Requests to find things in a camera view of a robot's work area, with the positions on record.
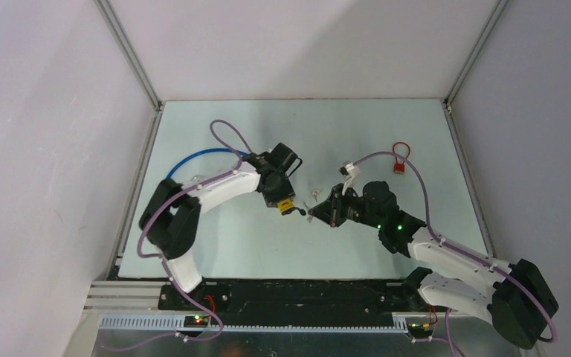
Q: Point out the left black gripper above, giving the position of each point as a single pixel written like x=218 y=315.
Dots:
x=287 y=192

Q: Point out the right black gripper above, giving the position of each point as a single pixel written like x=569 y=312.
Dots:
x=331 y=210

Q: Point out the silver key pair front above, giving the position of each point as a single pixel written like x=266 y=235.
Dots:
x=308 y=208

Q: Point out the yellow black padlock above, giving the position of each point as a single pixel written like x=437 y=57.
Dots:
x=287 y=206

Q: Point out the red cable padlock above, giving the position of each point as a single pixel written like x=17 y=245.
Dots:
x=403 y=151

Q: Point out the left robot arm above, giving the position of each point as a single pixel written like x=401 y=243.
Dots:
x=171 y=218

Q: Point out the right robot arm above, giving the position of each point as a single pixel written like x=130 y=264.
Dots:
x=513 y=297

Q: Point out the brass padlock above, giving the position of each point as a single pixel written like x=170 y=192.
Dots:
x=197 y=179

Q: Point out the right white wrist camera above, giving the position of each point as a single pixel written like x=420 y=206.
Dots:
x=350 y=173

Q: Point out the right aluminium frame post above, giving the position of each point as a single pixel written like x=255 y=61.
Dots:
x=448 y=102

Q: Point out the aluminium frame post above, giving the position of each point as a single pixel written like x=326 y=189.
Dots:
x=448 y=102
x=121 y=37

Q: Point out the white cable duct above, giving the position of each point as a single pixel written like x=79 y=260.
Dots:
x=177 y=323

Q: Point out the left aluminium frame post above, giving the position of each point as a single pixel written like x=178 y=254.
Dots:
x=121 y=37

